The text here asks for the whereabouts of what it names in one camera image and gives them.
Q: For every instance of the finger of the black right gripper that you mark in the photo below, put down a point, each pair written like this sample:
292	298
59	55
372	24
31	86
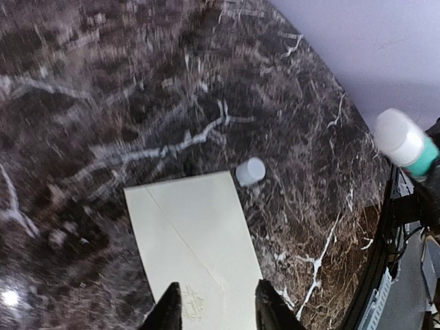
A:
428	190

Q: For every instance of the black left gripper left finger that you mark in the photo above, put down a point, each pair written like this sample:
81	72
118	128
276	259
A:
167	313

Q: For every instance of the small glue bottle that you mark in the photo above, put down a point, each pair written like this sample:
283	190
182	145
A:
404	143

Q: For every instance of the cream envelope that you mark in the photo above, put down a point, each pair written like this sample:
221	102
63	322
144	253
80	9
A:
193	231

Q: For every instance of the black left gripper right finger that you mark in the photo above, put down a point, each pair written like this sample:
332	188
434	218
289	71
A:
272	313

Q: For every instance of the black front rail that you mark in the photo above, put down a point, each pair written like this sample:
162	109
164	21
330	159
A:
380	255

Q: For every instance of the grey glue bottle cap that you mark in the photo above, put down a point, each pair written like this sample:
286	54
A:
250	172

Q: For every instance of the white slotted cable duct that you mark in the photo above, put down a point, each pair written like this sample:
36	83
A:
376	303

